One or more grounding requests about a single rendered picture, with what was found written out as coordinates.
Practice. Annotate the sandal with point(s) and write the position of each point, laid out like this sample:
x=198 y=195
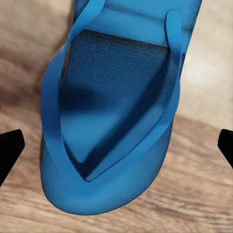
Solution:
x=108 y=126

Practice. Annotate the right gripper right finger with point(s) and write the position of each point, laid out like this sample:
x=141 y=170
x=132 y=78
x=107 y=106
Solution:
x=225 y=144

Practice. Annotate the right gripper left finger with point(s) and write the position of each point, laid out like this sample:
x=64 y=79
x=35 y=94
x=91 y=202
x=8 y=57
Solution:
x=11 y=146

